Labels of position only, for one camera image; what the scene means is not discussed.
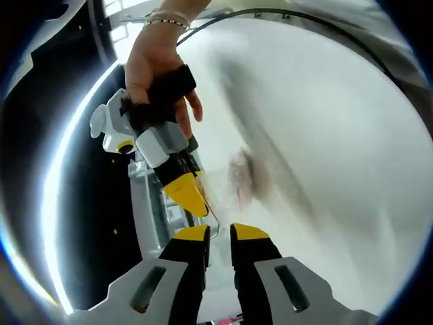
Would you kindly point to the person's right hand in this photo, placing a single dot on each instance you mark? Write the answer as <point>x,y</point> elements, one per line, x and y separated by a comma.
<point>149,64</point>

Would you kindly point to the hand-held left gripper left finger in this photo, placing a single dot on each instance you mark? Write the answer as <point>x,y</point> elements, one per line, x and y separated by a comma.
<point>135,298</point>

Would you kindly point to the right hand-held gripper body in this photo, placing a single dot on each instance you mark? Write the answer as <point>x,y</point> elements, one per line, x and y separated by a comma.
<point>115,125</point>

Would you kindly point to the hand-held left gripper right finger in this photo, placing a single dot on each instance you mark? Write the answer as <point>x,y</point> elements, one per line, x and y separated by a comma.
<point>304,298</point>

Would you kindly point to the clear resealable bag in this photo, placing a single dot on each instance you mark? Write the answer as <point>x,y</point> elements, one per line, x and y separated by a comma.
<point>236,189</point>

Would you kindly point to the ceiling light strip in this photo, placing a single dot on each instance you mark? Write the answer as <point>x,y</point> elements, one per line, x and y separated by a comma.
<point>64,169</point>

